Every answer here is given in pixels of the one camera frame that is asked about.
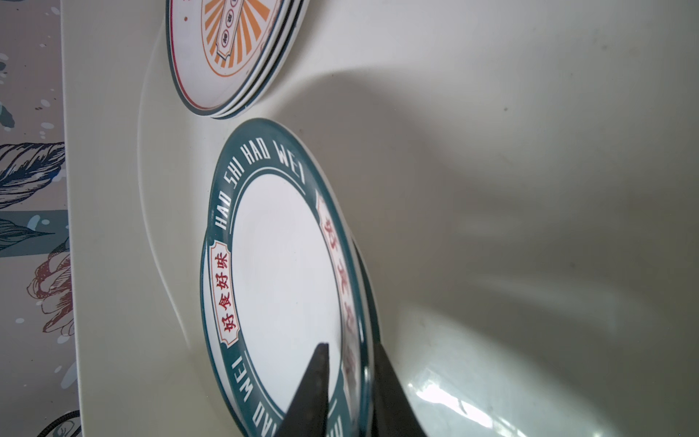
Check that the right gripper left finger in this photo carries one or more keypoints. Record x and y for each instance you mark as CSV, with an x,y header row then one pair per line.
x,y
308,413

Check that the white plastic bin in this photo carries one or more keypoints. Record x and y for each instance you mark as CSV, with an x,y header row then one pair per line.
x,y
521,178

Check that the orange sunburst plate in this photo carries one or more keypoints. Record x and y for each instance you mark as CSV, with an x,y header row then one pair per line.
x,y
272,66
214,47

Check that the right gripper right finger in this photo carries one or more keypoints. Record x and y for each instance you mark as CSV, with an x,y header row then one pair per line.
x,y
393,416

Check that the white flower plate left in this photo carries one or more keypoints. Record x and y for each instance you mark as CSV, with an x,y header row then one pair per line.
x,y
66,425

